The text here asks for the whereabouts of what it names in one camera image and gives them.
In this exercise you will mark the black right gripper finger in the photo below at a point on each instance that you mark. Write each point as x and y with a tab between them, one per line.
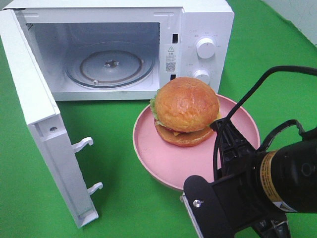
273	227
232	151

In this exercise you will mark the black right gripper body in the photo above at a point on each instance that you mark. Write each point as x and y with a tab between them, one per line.
247	196

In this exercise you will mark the pink round plate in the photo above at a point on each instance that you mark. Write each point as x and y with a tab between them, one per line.
172	165

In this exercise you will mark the burger with orange bun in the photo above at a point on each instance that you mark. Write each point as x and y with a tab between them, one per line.
183	111

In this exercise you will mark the white microwave door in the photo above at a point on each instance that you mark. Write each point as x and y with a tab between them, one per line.
45	123

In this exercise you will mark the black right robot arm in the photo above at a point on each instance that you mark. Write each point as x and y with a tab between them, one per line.
294	166

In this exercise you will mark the lower white microwave knob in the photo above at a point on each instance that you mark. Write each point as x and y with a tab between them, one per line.
202	75

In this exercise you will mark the white microwave knob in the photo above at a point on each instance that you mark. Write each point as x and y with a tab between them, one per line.
205	48
202	75

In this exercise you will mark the upper white microwave knob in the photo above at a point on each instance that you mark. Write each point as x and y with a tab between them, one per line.
205	48

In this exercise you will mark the green table cloth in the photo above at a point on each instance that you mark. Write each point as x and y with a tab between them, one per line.
131	204

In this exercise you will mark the glass microwave turntable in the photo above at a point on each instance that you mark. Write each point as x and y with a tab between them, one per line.
111	64

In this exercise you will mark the white microwave oven body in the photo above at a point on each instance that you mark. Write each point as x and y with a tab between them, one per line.
53	28

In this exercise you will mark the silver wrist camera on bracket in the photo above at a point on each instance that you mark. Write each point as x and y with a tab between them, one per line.
204	208

